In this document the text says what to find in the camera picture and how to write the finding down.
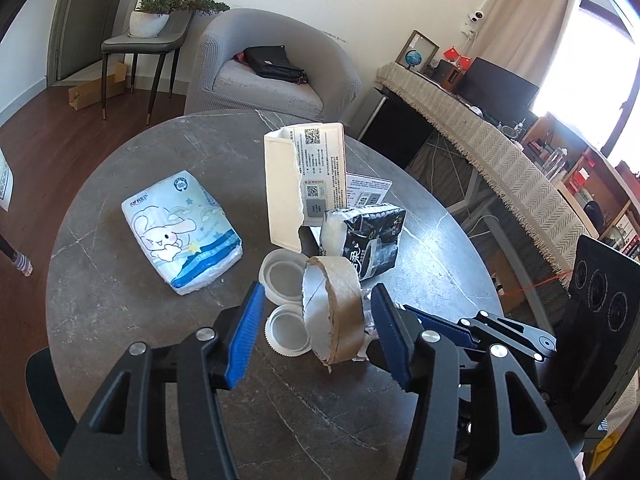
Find black and white tissue pack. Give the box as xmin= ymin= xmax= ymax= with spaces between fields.
xmin=320 ymin=203 xmax=407 ymax=282

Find brown cardboard tape roll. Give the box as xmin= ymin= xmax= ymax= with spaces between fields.
xmin=300 ymin=256 xmax=366 ymax=367

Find wooden radio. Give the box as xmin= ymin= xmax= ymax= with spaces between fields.
xmin=432 ymin=59 xmax=464 ymax=92

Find grey dining chair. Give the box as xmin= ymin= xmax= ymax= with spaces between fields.
xmin=101 ymin=0 xmax=208 ymax=126

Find wooden shelf unit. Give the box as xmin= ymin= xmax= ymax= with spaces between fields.
xmin=520 ymin=112 xmax=640 ymax=261

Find white tissue pack blue cartoon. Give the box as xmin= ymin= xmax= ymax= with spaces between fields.
xmin=121 ymin=170 xmax=244 ymax=296

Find white plastic lid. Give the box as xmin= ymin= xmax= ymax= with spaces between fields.
xmin=258 ymin=250 xmax=307 ymax=306
xmin=265 ymin=304 xmax=315 ymax=359

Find torn white cardboard box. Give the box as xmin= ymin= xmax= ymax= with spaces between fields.
xmin=264 ymin=122 xmax=347 ymax=252

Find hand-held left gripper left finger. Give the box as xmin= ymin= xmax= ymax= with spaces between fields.
xmin=55 ymin=282 xmax=266 ymax=480

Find black cabinet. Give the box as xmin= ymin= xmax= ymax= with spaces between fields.
xmin=357 ymin=87 xmax=436 ymax=169

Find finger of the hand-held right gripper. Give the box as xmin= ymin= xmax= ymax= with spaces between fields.
xmin=404 ymin=304 xmax=557 ymax=361

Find dark teal chair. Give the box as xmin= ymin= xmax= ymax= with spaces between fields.
xmin=25 ymin=347 xmax=77 ymax=455

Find beige curtain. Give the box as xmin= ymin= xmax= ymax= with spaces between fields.
xmin=470 ymin=0 xmax=587 ymax=68

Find grey fabric armchair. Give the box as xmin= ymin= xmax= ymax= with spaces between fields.
xmin=184 ymin=8 xmax=362 ymax=123

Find beige fringed desk cloth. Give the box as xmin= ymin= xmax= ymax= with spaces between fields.
xmin=376 ymin=62 xmax=601 ymax=272

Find brown cardboard box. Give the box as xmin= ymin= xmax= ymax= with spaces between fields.
xmin=68 ymin=62 xmax=127 ymax=112

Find small red flags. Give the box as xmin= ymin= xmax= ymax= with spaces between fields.
xmin=444 ymin=47 xmax=474 ymax=69

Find grey door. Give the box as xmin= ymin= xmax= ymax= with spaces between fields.
xmin=47 ymin=0 xmax=151 ymax=81

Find black monitor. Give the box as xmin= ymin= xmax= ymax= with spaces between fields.
xmin=457 ymin=57 xmax=541 ymax=111

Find white printed paper leaflet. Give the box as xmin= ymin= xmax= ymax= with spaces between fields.
xmin=345 ymin=172 xmax=394 ymax=211

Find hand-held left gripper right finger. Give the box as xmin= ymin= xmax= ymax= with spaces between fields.
xmin=369 ymin=282 xmax=583 ymax=480

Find black handbag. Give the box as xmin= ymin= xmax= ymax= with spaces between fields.
xmin=243 ymin=46 xmax=309 ymax=86

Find wooden picture frame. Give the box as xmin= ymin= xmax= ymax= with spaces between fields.
xmin=395 ymin=30 xmax=440 ymax=74

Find potted plant in white pot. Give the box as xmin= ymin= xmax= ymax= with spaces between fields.
xmin=129 ymin=0 xmax=231 ymax=38

